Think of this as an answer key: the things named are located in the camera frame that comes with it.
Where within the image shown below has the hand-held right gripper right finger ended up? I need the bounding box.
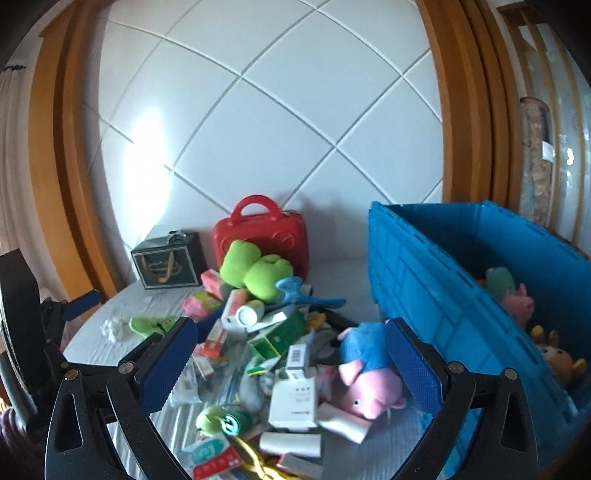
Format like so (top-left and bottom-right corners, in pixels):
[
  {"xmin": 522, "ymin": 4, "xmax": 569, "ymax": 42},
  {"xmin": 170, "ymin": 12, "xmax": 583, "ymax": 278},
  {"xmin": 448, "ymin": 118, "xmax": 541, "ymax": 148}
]
[{"xmin": 384, "ymin": 318, "xmax": 551, "ymax": 480}]

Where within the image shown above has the wooden frame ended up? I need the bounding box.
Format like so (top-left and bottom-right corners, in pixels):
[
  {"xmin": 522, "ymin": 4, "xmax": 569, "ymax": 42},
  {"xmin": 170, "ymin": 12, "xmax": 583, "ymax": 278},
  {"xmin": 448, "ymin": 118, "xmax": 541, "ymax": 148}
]
[{"xmin": 28, "ymin": 0, "xmax": 525, "ymax": 303}]

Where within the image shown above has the white paper roll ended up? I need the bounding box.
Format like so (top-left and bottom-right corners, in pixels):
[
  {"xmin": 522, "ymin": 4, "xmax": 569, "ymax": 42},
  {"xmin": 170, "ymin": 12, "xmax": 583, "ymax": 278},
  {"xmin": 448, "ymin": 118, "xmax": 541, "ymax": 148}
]
[{"xmin": 259, "ymin": 431, "xmax": 323, "ymax": 458}]

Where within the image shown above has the dark green gift box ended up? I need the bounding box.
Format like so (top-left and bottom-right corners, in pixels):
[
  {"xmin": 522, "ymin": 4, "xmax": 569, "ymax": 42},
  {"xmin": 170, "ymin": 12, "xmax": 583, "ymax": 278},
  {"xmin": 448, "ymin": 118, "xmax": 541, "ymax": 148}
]
[{"xmin": 131, "ymin": 230, "xmax": 208, "ymax": 291}]

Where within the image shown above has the crumpled white tissue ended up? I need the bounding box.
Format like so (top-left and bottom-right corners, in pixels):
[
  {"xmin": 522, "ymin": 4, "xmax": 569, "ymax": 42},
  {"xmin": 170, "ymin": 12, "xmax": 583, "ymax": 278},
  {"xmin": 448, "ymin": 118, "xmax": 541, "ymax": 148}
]
[{"xmin": 100, "ymin": 318, "xmax": 128, "ymax": 342}]

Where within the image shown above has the pink snack packet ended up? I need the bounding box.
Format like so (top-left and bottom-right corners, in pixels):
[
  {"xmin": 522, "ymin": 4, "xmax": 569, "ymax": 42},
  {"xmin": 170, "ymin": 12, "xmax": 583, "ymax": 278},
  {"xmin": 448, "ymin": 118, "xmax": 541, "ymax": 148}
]
[{"xmin": 182, "ymin": 292, "xmax": 223, "ymax": 322}]

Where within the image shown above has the gold ribbon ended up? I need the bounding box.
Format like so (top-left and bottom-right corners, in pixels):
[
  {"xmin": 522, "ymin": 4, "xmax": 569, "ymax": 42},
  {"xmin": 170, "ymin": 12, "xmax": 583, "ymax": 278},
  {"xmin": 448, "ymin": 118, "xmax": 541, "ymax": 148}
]
[{"xmin": 231, "ymin": 436, "xmax": 288, "ymax": 480}]

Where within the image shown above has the white barcode box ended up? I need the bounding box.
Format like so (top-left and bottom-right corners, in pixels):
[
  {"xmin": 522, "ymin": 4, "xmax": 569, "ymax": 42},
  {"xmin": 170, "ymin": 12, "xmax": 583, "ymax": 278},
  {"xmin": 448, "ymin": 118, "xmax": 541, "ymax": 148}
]
[{"xmin": 285, "ymin": 344, "xmax": 311, "ymax": 373}]

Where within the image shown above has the small pink plush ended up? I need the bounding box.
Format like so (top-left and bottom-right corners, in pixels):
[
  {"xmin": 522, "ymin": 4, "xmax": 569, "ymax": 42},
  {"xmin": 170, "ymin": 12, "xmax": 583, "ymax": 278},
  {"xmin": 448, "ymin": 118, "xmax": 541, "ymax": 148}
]
[{"xmin": 501, "ymin": 284, "xmax": 536, "ymax": 329}]

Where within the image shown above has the blue plastic toy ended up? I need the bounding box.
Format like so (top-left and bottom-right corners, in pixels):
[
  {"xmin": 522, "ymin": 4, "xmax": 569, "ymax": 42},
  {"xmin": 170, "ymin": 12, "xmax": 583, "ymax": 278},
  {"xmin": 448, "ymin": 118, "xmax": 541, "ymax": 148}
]
[{"xmin": 274, "ymin": 277, "xmax": 347, "ymax": 310}]

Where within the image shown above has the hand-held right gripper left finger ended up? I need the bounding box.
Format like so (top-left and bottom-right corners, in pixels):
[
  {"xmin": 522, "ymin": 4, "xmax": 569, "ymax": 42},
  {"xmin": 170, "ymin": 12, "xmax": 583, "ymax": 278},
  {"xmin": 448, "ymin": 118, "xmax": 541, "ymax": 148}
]
[{"xmin": 44, "ymin": 316, "xmax": 199, "ymax": 480}]

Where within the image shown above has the pink pig plush blue shirt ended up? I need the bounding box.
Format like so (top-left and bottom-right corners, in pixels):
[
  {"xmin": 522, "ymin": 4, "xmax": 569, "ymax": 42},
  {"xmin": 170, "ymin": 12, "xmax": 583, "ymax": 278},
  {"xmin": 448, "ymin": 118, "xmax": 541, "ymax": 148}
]
[{"xmin": 337, "ymin": 322, "xmax": 408, "ymax": 420}]

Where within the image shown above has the beige curtain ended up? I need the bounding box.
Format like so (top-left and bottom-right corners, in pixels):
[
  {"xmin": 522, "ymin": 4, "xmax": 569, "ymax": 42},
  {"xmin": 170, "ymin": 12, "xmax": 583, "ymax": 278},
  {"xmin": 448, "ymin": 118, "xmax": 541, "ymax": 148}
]
[{"xmin": 0, "ymin": 65, "xmax": 52, "ymax": 289}]

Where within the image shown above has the small pink and white box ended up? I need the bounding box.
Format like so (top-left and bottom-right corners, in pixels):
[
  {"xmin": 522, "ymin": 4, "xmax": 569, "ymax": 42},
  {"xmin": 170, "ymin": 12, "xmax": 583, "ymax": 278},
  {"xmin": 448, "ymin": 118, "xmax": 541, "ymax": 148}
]
[{"xmin": 201, "ymin": 270, "xmax": 232, "ymax": 298}]

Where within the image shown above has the black hanger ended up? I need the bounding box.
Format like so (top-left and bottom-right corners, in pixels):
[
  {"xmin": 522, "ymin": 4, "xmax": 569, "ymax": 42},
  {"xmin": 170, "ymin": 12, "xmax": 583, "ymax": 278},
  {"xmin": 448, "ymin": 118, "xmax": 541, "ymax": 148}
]
[{"xmin": 295, "ymin": 302, "xmax": 357, "ymax": 334}]

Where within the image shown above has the green plush toy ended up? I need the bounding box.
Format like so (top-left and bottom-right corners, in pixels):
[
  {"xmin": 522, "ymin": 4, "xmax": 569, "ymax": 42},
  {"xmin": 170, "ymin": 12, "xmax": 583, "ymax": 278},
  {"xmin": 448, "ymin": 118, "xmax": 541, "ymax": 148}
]
[{"xmin": 219, "ymin": 240, "xmax": 296, "ymax": 304}]

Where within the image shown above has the yellow and brown plush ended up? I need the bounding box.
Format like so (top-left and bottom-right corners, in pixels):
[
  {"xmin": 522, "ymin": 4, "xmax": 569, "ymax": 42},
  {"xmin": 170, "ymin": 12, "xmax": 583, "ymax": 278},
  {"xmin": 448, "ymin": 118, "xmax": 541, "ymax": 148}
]
[{"xmin": 530, "ymin": 325, "xmax": 588, "ymax": 388}]

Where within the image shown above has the teal metal can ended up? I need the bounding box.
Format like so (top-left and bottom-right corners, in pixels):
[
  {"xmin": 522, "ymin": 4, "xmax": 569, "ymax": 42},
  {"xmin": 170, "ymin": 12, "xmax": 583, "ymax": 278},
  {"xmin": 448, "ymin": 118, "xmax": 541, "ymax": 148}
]
[{"xmin": 222, "ymin": 413, "xmax": 253, "ymax": 437}]

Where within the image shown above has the blue plastic storage crate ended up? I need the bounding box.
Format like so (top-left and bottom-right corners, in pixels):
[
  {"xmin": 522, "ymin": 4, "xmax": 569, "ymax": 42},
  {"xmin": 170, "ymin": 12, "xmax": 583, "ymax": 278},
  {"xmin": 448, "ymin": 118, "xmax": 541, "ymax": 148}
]
[{"xmin": 368, "ymin": 200, "xmax": 591, "ymax": 476}]

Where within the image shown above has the green toy shoe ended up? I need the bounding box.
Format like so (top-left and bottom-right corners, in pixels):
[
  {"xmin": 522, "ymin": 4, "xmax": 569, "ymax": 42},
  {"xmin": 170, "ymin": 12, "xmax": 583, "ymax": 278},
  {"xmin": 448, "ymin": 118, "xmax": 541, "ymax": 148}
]
[{"xmin": 129, "ymin": 315, "xmax": 182, "ymax": 336}]

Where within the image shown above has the white and red box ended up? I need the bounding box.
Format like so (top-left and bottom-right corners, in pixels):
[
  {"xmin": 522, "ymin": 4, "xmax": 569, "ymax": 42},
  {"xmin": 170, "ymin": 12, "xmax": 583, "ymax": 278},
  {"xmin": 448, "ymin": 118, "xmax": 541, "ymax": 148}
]
[{"xmin": 222, "ymin": 288, "xmax": 250, "ymax": 329}]

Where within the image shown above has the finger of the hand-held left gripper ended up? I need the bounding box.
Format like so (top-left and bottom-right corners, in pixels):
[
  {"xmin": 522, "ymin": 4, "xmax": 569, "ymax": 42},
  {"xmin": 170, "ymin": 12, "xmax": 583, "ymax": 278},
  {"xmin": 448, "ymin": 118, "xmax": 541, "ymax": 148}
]
[{"xmin": 41, "ymin": 289, "xmax": 102, "ymax": 343}]

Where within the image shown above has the green and pink plush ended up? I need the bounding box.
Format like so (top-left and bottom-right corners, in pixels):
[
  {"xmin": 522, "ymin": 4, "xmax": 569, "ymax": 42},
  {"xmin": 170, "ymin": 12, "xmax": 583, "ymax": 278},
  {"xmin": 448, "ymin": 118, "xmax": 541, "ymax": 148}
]
[{"xmin": 478, "ymin": 267, "xmax": 517, "ymax": 301}]

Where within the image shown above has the green ball toy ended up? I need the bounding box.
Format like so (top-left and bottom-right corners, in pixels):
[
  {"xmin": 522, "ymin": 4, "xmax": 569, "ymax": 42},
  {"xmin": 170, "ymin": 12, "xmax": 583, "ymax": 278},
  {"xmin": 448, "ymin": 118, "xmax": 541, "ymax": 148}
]
[{"xmin": 196, "ymin": 406, "xmax": 232, "ymax": 437}]

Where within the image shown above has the tall clear jar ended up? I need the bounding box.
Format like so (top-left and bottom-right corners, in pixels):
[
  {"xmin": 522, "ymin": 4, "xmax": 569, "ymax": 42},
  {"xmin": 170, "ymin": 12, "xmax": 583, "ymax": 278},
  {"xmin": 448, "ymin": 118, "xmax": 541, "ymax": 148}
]
[{"xmin": 519, "ymin": 96, "xmax": 556, "ymax": 224}]

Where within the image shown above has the white folded paper pack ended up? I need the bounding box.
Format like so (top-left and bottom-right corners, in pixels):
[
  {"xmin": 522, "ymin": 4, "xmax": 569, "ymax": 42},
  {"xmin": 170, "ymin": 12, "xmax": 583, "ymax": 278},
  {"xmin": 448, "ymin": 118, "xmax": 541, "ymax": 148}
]
[{"xmin": 318, "ymin": 401, "xmax": 373, "ymax": 445}]

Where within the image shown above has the wood and glass partition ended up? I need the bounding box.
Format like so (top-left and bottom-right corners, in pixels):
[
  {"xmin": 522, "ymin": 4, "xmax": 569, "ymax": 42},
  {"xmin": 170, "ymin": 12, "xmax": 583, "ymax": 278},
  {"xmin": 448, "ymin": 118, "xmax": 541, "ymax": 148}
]
[{"xmin": 498, "ymin": 0, "xmax": 591, "ymax": 259}]

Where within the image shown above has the white plastic bottle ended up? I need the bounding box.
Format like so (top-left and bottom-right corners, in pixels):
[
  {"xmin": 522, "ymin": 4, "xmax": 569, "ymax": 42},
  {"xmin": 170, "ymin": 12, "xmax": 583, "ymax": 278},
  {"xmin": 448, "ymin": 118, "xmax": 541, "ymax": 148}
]
[{"xmin": 236, "ymin": 300, "xmax": 265, "ymax": 326}]

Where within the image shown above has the flat white box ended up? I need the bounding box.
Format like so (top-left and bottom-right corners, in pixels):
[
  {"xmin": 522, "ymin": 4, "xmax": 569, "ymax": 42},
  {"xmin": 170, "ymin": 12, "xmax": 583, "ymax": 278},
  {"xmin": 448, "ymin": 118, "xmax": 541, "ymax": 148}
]
[{"xmin": 276, "ymin": 455, "xmax": 325, "ymax": 480}]

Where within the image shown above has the large white box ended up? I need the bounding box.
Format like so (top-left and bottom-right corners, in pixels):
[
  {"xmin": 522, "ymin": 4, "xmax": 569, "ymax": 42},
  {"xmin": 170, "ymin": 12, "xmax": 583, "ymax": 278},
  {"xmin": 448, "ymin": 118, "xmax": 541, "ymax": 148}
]
[{"xmin": 269, "ymin": 376, "xmax": 320, "ymax": 430}]

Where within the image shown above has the orange and white box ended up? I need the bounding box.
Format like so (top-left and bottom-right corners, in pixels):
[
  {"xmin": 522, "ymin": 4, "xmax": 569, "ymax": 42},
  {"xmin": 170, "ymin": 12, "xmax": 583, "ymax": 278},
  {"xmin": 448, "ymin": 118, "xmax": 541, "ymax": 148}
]
[{"xmin": 202, "ymin": 320, "xmax": 230, "ymax": 359}]

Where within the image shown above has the green cardboard box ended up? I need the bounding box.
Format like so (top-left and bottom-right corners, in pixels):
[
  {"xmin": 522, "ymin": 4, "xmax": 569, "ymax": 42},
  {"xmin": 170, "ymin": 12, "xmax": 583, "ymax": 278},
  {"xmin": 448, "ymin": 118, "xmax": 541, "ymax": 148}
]
[{"xmin": 249, "ymin": 314, "xmax": 308, "ymax": 361}]

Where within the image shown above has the clear plastic bag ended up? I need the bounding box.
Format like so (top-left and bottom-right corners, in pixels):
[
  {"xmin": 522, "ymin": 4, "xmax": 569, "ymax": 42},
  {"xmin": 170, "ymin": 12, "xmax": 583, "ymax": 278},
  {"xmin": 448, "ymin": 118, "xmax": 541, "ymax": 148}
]
[{"xmin": 173, "ymin": 355, "xmax": 273, "ymax": 414}]

